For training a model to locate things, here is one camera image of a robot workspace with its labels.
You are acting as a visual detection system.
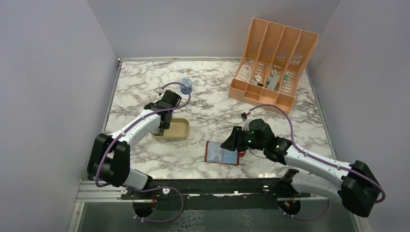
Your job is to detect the small items in organizer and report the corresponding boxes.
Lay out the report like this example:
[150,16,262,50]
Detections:
[249,65,282,91]

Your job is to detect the blue round tin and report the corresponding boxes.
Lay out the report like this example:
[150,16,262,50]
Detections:
[179,77,192,95]

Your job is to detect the red leather card holder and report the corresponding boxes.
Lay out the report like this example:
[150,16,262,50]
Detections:
[204,141,246,165]

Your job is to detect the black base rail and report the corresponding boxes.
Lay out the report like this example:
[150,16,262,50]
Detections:
[121,178,311,211]

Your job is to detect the orange plastic file organizer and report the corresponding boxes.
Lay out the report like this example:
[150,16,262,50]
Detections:
[228,18,319,113]

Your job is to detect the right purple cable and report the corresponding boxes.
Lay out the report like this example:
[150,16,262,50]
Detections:
[242,104,386,222]

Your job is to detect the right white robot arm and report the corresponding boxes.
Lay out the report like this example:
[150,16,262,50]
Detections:
[221,119,382,218]

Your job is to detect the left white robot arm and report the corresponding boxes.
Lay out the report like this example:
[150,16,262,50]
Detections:
[87,90,181,199]

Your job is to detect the white striped card in organizer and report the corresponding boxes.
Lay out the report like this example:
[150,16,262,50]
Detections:
[236,64,252,82]

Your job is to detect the beige oval tray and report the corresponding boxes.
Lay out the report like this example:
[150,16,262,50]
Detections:
[151,118,190,141]

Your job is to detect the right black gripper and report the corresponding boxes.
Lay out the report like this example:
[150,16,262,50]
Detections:
[221,126,265,152]

